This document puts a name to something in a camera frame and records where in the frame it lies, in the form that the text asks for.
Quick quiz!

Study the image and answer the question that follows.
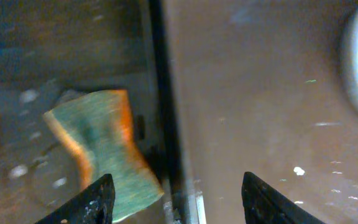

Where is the large brown serving tray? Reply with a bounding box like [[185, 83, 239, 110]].
[[163, 1, 358, 223]]

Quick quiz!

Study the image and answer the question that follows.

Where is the green and orange sponge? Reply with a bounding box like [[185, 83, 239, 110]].
[[44, 90, 164, 223]]

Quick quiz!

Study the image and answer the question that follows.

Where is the small black tray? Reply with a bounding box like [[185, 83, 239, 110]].
[[0, 0, 188, 223]]

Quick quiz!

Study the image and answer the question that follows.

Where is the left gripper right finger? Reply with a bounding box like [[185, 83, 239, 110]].
[[241, 172, 324, 224]]

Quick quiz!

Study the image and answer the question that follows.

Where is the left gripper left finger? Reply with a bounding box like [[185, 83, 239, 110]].
[[35, 174, 116, 224]]

